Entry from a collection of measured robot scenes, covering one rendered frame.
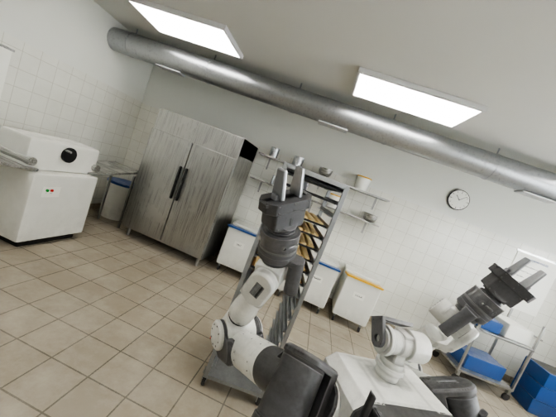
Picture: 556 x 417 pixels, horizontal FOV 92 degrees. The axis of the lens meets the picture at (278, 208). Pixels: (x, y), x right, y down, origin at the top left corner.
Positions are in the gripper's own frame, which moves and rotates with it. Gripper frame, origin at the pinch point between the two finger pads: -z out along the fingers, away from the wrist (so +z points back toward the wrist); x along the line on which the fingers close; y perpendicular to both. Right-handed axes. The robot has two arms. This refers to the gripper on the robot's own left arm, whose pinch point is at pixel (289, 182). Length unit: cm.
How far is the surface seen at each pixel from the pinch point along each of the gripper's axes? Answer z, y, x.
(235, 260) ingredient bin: 251, -243, 149
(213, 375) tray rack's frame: 190, -71, 26
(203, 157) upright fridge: 110, -319, 127
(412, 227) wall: 173, -105, 390
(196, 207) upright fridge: 177, -298, 108
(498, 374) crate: 302, 78, 379
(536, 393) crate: 304, 118, 397
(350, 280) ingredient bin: 236, -111, 263
